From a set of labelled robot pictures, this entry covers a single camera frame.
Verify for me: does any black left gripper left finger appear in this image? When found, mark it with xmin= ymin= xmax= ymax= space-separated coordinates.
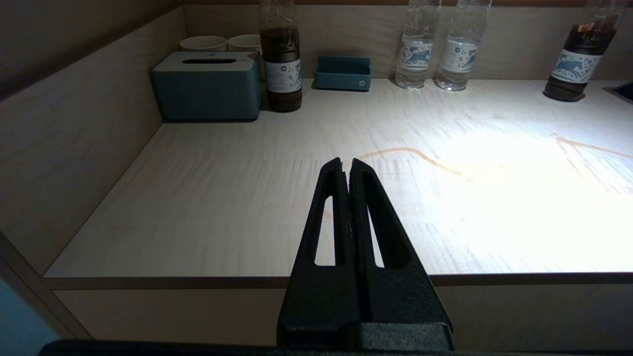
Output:
xmin=277 ymin=158 xmax=361 ymax=348

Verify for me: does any dark tea plastic bottle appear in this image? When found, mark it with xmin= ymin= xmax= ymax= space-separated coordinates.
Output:
xmin=543 ymin=0 xmax=625 ymax=102
xmin=259 ymin=0 xmax=303 ymax=113

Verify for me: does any clear water plastic bottle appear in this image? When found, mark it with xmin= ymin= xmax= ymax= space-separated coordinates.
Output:
xmin=395 ymin=0 xmax=442 ymax=90
xmin=435 ymin=0 xmax=493 ymax=91

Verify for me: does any small blue tray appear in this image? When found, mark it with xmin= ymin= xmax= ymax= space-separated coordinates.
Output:
xmin=314 ymin=56 xmax=372 ymax=91

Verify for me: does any white ceramic cup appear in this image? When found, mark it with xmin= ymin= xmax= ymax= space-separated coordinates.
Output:
xmin=227 ymin=34 xmax=262 ymax=54
xmin=179 ymin=36 xmax=228 ymax=53

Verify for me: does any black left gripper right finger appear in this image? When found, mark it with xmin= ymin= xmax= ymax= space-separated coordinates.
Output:
xmin=349 ymin=158 xmax=454 ymax=350

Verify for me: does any blue-grey tissue box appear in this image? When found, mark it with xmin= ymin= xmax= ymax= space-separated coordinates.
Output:
xmin=151 ymin=51 xmax=263 ymax=122

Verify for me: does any wooden rim panel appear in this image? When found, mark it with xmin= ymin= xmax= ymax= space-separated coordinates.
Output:
xmin=0 ymin=6 xmax=186 ymax=277
xmin=182 ymin=4 xmax=633 ymax=82

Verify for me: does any black recessed power socket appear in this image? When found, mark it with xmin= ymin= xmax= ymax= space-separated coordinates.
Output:
xmin=602 ymin=82 xmax=633 ymax=104

